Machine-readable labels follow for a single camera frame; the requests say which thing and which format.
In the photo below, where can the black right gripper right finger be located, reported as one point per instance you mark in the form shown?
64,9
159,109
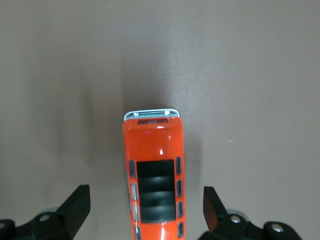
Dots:
215,217

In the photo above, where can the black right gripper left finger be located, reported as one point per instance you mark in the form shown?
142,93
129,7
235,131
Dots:
72,215

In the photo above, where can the orange toy bus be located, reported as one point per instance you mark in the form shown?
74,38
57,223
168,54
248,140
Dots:
152,142

